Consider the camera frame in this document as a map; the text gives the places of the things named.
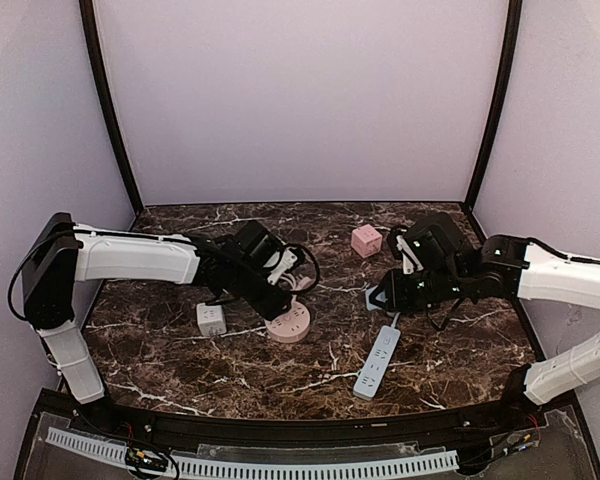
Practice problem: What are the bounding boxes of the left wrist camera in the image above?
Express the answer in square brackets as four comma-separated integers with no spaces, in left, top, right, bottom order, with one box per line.
[264,248,299,285]

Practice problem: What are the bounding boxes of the round pink power strip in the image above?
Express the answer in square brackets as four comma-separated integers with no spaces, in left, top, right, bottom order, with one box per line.
[266,298,311,344]

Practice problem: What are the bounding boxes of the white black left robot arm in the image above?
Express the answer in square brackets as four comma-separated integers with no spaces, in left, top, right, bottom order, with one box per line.
[7,212,320,405]

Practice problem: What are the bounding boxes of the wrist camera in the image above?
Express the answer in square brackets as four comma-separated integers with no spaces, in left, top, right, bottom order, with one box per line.
[264,248,299,285]
[386,226,423,275]

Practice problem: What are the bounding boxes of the blue power strip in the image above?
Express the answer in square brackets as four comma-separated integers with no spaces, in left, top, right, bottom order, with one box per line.
[353,325,401,400]

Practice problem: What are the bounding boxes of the white cable duct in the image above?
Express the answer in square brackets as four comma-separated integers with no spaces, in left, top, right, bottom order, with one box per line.
[45,427,459,479]

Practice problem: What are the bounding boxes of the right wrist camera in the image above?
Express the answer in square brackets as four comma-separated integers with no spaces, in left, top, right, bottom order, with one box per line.
[386,226,423,275]

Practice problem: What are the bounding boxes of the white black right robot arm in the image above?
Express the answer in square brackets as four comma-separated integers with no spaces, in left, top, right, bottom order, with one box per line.
[368,212,600,410]

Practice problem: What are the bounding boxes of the small circuit board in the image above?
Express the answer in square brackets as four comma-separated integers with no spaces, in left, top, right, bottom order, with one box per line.
[124,447,169,474]

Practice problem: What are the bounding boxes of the pink cube socket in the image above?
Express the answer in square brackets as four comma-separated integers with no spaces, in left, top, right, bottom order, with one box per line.
[351,224,383,258]

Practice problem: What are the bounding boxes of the black front rail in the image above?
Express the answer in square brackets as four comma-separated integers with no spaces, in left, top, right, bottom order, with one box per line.
[54,398,548,450]

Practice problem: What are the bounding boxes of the small blue plug adapter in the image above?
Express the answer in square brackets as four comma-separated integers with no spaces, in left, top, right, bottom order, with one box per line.
[365,286,386,312]

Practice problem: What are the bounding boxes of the white cube socket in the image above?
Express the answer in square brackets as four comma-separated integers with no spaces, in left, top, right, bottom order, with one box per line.
[196,303,227,337]

